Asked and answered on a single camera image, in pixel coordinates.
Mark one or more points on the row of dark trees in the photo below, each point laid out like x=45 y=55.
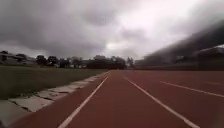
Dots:
x=100 y=62

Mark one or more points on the red running track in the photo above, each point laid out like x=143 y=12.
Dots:
x=120 y=103

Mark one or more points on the green grass field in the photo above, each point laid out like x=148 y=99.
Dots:
x=30 y=79

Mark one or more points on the grandstand building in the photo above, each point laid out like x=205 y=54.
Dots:
x=196 y=53

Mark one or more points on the grey concrete slab kerb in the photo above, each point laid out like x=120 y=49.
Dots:
x=31 y=102

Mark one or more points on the low building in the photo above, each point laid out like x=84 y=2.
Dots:
x=13 y=58

